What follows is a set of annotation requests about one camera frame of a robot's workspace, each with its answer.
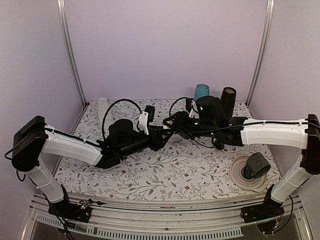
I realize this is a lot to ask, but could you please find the white ribbed vase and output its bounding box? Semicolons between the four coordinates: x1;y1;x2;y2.
97;97;114;133

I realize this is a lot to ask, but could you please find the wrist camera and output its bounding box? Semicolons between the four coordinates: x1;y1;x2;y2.
185;98;194;113
144;105;155;123

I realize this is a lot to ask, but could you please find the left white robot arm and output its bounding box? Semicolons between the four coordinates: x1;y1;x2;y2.
7;116;174;217

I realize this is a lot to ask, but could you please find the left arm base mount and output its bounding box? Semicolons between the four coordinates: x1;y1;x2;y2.
48;184;92;223

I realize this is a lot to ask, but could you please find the white ribbed plate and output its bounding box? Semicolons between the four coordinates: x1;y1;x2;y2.
229;154;267;193

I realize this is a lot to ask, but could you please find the aluminium frame post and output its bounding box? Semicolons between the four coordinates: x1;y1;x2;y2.
56;0;87;107
245;0;275;108

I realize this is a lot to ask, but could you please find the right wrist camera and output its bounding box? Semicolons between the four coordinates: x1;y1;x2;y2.
185;98;194;113

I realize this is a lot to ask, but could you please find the left aluminium frame post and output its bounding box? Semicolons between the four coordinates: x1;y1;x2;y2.
56;0;87;107

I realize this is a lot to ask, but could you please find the left camera black cable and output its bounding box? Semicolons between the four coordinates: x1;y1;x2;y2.
101;99;143;141

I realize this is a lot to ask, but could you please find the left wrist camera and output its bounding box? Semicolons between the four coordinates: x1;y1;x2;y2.
144;105;155;123

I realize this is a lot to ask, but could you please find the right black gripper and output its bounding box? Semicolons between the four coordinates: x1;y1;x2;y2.
163;111;217;141

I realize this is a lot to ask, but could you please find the teal vase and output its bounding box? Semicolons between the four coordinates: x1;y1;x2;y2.
194;83;210;101

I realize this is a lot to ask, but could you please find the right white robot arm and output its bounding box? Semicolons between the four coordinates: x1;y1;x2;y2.
163;111;320;218

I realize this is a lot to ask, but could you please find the dark grey mug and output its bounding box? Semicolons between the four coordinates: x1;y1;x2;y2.
243;152;271;180

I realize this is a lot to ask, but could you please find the front aluminium rail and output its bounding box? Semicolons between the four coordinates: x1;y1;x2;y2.
22;193;313;240

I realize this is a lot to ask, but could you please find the right aluminium frame post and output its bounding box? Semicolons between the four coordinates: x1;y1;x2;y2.
245;0;275;108

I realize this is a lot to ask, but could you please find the cream earbud charging case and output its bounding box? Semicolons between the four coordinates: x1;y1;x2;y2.
163;122;173;130

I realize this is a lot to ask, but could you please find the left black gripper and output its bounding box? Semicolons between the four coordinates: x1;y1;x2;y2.
119;125;174;159

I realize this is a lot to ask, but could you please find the black vase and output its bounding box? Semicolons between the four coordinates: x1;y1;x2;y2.
220;87;237;118

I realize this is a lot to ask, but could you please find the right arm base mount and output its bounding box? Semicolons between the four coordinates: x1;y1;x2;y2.
240;184;285;223

